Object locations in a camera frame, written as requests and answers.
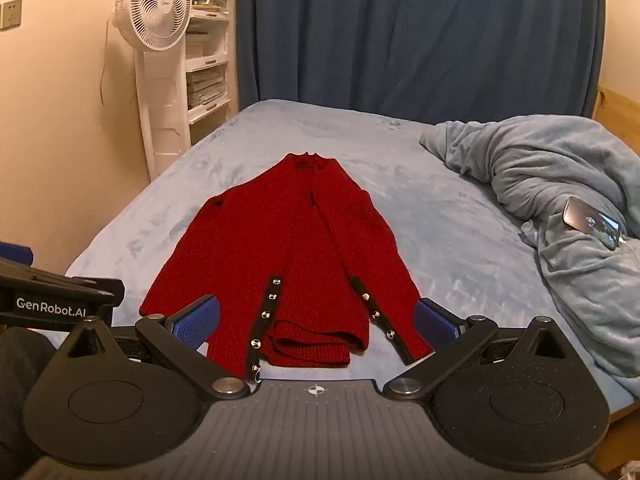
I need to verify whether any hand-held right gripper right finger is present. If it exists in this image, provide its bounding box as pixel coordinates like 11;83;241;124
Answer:
382;297;568;403

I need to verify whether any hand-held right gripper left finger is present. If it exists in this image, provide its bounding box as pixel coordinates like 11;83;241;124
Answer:
62;294;253;402

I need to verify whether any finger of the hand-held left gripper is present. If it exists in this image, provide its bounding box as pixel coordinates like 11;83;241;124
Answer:
0;242;34;267

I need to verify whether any red knit cardigan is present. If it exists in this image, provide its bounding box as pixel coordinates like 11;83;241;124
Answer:
139;152;435;381

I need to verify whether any bed with light-blue sheet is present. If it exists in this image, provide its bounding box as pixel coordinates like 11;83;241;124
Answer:
65;97;638;411

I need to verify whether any smartphone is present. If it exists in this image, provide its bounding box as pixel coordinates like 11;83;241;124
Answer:
562;196;624;251

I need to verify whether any grey-blue fleece blanket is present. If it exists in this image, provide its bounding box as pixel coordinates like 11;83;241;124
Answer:
419;115;640;396

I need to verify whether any stack of books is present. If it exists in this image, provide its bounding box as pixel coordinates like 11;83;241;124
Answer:
187;66;227;109

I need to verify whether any white shelf unit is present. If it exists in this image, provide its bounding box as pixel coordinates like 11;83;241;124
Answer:
184;0;240;147

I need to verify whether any white standing fan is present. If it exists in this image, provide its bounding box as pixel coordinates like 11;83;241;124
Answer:
115;0;194;184

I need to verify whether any dark blue curtain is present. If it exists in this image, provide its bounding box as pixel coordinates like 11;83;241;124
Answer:
235;0;607;126

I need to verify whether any white fan power cord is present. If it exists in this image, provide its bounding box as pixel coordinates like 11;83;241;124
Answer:
99;14;113;107

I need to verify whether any beige wall socket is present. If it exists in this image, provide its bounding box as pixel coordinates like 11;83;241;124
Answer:
0;0;24;31

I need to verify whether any wooden bed frame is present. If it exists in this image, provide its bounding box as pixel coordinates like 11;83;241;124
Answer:
592;84;640;157

